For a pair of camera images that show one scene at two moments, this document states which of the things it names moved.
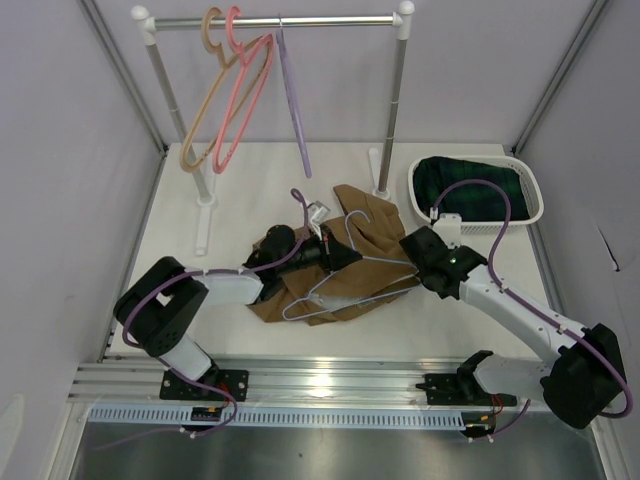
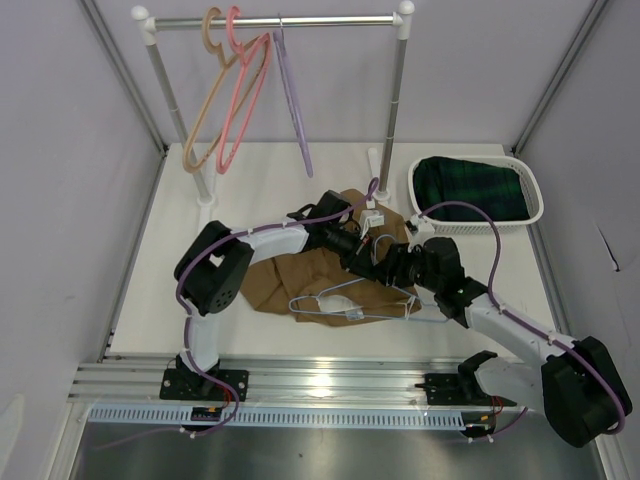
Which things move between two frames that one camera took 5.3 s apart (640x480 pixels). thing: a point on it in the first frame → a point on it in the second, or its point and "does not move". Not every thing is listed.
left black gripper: x=334 y=255 → x=360 y=255
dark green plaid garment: x=472 y=201 does not move
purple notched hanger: x=295 y=97 does not move
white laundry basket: x=530 y=185 does not move
